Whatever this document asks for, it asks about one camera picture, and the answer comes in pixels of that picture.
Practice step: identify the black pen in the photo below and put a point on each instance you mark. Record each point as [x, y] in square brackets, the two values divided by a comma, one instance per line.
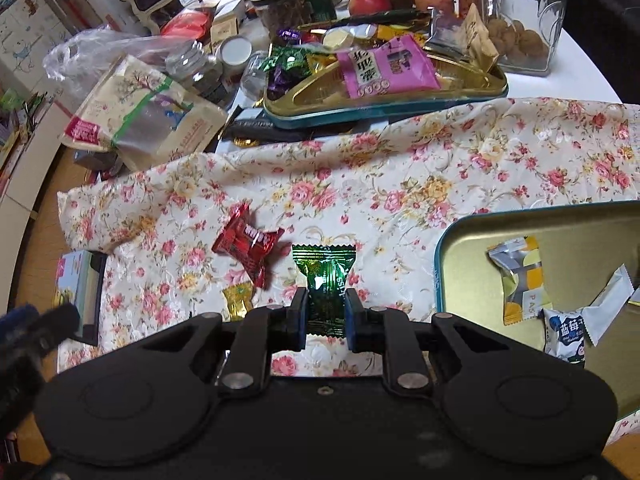
[380, 16]

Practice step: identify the blue white wrapped candy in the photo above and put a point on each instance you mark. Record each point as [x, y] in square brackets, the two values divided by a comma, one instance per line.
[565, 335]

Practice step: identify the small jar silver lid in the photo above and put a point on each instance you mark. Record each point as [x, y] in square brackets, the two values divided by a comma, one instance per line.
[234, 52]

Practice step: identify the green candy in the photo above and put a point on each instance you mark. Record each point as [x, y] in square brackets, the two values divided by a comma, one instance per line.
[325, 280]

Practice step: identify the jar with wooden lid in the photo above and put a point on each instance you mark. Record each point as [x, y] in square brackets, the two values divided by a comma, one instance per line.
[280, 15]

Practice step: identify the pile of walnuts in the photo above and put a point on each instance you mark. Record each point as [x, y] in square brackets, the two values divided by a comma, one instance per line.
[525, 42]

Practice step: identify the black remote control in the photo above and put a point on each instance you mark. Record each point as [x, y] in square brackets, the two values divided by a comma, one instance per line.
[250, 127]

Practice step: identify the red wrapped candy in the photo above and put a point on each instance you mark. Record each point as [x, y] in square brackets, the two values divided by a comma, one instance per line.
[245, 242]

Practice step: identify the small colourful box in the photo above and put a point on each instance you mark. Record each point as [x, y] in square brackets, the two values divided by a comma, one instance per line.
[75, 280]

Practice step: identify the clear plastic bag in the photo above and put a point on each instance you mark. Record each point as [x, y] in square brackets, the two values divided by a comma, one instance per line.
[75, 55]

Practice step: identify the yellow white wrapped candy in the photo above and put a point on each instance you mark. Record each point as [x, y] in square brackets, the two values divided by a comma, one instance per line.
[520, 280]

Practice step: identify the large glass jar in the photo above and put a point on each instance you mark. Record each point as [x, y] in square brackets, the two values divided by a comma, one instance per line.
[530, 5]

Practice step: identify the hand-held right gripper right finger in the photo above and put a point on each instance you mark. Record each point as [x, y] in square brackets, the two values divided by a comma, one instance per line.
[352, 320]

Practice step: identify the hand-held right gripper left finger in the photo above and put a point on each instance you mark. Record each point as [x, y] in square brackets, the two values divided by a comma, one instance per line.
[299, 320]

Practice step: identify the floral tablecloth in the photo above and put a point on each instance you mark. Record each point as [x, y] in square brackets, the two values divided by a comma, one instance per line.
[400, 185]

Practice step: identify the glass jar dark contents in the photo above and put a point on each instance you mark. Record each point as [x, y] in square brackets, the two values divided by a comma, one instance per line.
[192, 67]

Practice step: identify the pink snack packet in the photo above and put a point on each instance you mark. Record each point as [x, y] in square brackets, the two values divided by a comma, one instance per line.
[385, 70]

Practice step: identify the small yellow wrapped candy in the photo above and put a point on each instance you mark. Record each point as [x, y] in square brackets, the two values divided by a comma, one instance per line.
[237, 300]

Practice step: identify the tan snack packets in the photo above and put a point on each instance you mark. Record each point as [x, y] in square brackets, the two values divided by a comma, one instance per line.
[480, 40]

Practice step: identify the silver dark snack packet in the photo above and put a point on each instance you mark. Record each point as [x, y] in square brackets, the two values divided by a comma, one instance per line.
[445, 30]

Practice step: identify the small beige box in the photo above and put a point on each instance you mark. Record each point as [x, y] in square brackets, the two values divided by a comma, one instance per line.
[225, 27]

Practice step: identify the white cartoon board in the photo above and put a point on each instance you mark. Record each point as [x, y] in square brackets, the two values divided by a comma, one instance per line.
[20, 35]

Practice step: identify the orange snack bag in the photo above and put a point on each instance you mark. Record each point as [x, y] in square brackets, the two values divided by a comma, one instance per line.
[185, 25]

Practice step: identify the beige tree-print snack bag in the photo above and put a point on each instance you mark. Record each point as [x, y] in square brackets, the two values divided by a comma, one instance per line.
[150, 110]

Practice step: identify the pile of wrapped candies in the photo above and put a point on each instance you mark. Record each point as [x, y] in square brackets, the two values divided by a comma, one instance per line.
[290, 67]

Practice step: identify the plain white wrapped candy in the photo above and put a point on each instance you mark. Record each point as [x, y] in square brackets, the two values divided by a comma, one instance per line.
[607, 305]

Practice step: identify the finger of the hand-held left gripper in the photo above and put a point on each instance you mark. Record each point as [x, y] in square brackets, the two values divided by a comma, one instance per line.
[60, 321]

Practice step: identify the red apple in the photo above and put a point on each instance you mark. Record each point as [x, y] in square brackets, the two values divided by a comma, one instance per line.
[367, 1]

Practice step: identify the gold foil coin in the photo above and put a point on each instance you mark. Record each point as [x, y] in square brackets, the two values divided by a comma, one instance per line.
[246, 141]

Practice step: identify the gold tin lid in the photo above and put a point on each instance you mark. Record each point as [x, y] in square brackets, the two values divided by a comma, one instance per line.
[470, 270]

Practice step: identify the gold tin tray teal rim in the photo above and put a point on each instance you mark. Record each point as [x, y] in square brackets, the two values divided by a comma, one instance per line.
[320, 105]

